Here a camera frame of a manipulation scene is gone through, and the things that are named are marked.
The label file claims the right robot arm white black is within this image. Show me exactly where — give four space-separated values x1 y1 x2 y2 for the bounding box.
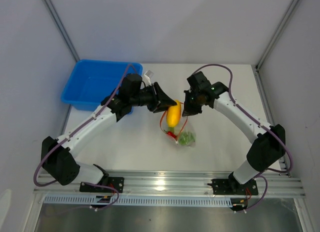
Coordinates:
182 71 285 194

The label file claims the right aluminium frame post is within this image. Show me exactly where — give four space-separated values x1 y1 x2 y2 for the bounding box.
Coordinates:
255 0 302 72

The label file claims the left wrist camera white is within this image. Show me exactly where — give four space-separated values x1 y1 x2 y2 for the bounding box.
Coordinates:
142 70 154 86

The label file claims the clear zip bag orange zipper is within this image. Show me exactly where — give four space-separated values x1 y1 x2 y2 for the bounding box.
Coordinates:
159 111 197 148

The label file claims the yellow lemon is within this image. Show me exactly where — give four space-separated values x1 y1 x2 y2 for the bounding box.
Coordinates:
166 100 182 128

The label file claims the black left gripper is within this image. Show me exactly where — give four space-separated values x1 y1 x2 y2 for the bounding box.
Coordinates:
130 82 176 114

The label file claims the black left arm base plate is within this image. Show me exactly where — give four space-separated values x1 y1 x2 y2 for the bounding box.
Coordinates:
79 176 125 193

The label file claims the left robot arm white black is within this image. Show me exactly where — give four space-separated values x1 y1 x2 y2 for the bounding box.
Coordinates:
37 73 177 192

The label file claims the aluminium mounting rail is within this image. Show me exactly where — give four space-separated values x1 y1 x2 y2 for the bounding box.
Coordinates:
33 169 306 199

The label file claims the left aluminium frame post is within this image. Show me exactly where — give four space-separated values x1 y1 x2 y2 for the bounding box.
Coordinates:
42 0 80 62

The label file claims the red chili pepper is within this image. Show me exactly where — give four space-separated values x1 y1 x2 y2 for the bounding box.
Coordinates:
166 130 177 140

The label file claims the green grape bunch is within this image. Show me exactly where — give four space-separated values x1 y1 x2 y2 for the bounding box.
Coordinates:
177 131 196 146

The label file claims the slotted grey cable duct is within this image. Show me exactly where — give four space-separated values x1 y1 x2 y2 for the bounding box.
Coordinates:
43 194 233 208

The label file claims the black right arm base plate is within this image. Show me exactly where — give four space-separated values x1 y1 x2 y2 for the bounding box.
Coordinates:
207 178 259 196

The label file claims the blue plastic bin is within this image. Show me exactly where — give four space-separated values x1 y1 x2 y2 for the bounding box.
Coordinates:
61 59 130 112

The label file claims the aluminium frame post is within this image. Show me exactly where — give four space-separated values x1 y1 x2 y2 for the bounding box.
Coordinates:
42 0 80 62
255 0 302 72

